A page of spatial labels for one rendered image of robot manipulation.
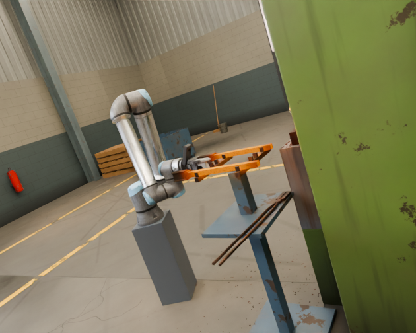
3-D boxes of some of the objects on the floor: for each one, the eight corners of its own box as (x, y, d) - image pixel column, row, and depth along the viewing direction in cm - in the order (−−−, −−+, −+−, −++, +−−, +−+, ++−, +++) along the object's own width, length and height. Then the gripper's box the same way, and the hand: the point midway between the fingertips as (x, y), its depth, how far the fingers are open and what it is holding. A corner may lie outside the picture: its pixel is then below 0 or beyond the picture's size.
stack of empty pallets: (102, 178, 873) (92, 154, 858) (123, 167, 946) (114, 145, 931) (135, 171, 807) (125, 145, 792) (155, 160, 880) (146, 136, 865)
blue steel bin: (138, 176, 733) (127, 147, 718) (163, 163, 790) (153, 136, 774) (173, 172, 651) (160, 139, 636) (198, 157, 708) (187, 127, 692)
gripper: (191, 170, 183) (222, 165, 170) (180, 177, 174) (210, 173, 161) (187, 156, 181) (216, 150, 168) (175, 162, 173) (205, 157, 160)
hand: (210, 156), depth 165 cm, fingers open, 3 cm apart
